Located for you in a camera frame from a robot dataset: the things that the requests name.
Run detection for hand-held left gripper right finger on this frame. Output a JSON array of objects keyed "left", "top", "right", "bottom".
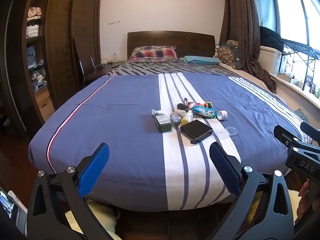
[{"left": 209, "top": 142, "right": 295, "bottom": 240}]

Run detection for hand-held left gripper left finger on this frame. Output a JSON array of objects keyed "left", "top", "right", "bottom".
[{"left": 27, "top": 142, "right": 120, "bottom": 240}]

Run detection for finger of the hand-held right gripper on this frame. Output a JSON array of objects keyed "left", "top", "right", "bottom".
[
  {"left": 300, "top": 121, "right": 320, "bottom": 144},
  {"left": 274, "top": 125, "right": 303, "bottom": 153}
]

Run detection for person's right hand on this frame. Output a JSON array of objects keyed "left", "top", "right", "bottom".
[{"left": 297, "top": 180, "right": 318, "bottom": 220}]

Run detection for black box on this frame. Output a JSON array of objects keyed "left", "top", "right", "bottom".
[{"left": 180, "top": 119, "right": 213, "bottom": 144}]

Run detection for cream fluffy rug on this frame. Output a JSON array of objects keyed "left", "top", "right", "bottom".
[{"left": 64, "top": 190, "right": 304, "bottom": 240}]

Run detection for blue snack packet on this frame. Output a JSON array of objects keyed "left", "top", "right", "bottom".
[{"left": 192, "top": 106, "right": 217, "bottom": 119}]

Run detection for yellow bottle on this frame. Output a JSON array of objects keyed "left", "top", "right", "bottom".
[{"left": 180, "top": 110, "right": 194, "bottom": 126}]

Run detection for green tin box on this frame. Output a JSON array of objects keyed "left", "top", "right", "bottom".
[{"left": 154, "top": 114, "right": 173, "bottom": 133}]

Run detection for white storage box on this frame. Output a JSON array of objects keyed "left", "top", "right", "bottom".
[{"left": 259, "top": 45, "right": 285, "bottom": 75}]

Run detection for black metal rack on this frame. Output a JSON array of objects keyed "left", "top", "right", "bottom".
[{"left": 281, "top": 40, "right": 320, "bottom": 92}]

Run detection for dark wooden nightstand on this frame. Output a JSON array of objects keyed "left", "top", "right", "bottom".
[{"left": 84, "top": 61, "right": 128, "bottom": 88}]

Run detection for white-framed phone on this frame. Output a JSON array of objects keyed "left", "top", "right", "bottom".
[{"left": 0, "top": 190, "right": 28, "bottom": 235}]

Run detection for black jacket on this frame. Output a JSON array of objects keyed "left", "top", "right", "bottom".
[{"left": 259, "top": 26, "right": 284, "bottom": 53}]

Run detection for teal pillow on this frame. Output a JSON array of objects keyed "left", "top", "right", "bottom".
[{"left": 180, "top": 55, "right": 222, "bottom": 65}]

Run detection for brown curtain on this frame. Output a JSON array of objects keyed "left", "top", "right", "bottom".
[{"left": 219, "top": 0, "right": 277, "bottom": 93}]

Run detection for grey zigzag patterned sheet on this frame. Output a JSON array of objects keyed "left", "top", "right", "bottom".
[{"left": 105, "top": 61, "right": 242, "bottom": 77}]

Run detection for window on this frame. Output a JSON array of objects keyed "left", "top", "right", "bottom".
[{"left": 257, "top": 0, "right": 320, "bottom": 53}]

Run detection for plaid pillow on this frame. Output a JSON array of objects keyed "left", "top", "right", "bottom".
[{"left": 129, "top": 46, "right": 178, "bottom": 62}]

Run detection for dark wooden wardrobe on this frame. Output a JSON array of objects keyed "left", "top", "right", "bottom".
[{"left": 5, "top": 0, "right": 107, "bottom": 140}]

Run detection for blue folded clothes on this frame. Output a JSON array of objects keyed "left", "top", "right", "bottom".
[{"left": 26, "top": 45, "right": 38, "bottom": 68}]

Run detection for dark wooden headboard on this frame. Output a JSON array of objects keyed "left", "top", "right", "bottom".
[{"left": 127, "top": 31, "right": 216, "bottom": 58}]

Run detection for white striped folded clothes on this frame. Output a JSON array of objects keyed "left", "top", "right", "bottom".
[{"left": 26, "top": 25, "right": 40, "bottom": 37}]

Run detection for pink folded clothes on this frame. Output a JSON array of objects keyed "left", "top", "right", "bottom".
[{"left": 27, "top": 7, "right": 42, "bottom": 19}]

